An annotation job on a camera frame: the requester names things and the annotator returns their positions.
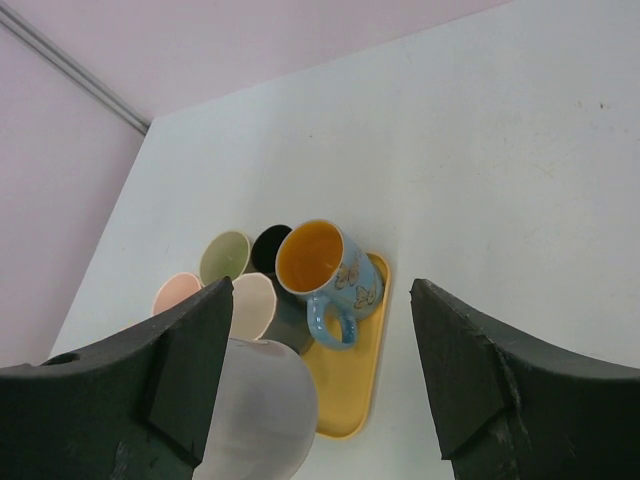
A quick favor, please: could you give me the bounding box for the brown dark mug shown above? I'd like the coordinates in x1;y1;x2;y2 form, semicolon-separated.
251;224;292;275

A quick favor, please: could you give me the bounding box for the light grey mug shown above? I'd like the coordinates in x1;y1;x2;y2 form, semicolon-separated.
193;339;318;480

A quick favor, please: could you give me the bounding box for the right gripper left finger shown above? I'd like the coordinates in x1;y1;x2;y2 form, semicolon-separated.
1;278;233;479

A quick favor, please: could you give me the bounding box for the dark grey mug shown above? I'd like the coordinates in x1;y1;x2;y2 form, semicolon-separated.
229;272;313;355

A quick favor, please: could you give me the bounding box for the blue butterfly mug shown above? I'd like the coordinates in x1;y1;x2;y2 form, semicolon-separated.
275;219;385;351

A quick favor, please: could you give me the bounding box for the yellow tray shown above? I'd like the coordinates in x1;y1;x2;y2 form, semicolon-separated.
302;252;393;440

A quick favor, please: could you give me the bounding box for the pink mug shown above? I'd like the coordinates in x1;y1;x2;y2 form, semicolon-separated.
151;272;202;316

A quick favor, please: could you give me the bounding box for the light green mug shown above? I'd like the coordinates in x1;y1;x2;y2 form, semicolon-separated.
199;230;254;286

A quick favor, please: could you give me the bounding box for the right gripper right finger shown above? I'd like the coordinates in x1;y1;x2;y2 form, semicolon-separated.
410;279;639;479

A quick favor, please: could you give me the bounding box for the left aluminium frame post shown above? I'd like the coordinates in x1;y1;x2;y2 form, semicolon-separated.
1;1;151;135

